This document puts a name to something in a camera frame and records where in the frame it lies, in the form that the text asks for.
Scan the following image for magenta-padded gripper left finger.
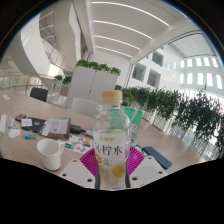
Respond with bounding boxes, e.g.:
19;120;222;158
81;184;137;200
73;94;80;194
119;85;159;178
58;148;99;189

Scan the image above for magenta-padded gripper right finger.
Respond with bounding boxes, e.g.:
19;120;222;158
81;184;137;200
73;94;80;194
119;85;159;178
128;146;168;189

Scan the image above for clear plastic drink bottle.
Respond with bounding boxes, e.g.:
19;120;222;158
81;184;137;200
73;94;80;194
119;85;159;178
92;89;132;190

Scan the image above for colourful sticker sheet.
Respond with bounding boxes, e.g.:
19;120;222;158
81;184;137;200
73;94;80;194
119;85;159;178
61;134;93;154

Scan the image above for white mug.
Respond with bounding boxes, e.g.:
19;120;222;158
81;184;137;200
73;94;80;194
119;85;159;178
36;138;65;172

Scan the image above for black power adapter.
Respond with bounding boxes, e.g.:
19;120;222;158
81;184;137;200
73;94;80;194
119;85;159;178
69;124;88;135

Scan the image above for black notebook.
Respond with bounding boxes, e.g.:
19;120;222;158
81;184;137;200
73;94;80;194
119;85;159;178
21;117;46;134

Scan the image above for row of green hedge plants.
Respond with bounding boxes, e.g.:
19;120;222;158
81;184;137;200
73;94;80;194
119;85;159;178
121;86;224;158

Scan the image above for white computer mouse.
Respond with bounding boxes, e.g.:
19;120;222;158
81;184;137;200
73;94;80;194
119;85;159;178
7;127;22;139

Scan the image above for small red and black object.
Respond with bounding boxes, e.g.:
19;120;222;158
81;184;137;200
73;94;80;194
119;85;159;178
14;113;27;122

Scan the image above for white cabinet with plants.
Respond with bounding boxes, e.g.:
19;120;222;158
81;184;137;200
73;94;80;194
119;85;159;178
65;59;122;109

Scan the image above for black office chair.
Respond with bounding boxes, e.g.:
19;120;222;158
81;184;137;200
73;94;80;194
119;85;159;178
29;87;49;103

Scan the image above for potted plant in brown planter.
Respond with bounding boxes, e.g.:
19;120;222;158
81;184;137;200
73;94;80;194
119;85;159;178
59;75;73;98

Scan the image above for ceiling light strips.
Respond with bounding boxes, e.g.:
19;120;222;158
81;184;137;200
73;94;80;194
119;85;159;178
91;0;171;58

